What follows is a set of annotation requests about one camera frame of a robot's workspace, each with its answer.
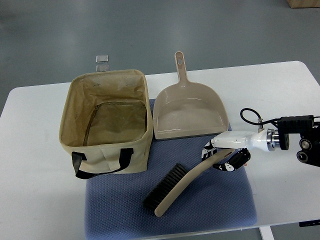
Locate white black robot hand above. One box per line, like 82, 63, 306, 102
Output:
201, 129, 275, 172

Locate blue mesh mat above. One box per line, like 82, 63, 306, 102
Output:
83, 98, 258, 240

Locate black table control panel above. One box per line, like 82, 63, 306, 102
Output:
298, 219, 320, 228

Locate lower metal floor plate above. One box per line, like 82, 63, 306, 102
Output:
96, 64, 109, 72

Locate beige hand broom black bristles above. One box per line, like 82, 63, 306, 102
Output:
142, 148, 235, 217

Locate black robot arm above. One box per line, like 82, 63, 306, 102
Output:
240, 108, 320, 167

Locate white table leg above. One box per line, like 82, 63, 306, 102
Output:
259, 226, 275, 240

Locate beige fabric bag black handle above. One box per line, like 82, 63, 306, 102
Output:
59, 69, 153, 180

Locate beige plastic dustpan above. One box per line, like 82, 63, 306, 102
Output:
153, 51, 229, 140

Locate cardboard box corner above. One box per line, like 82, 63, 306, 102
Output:
286, 0, 320, 9

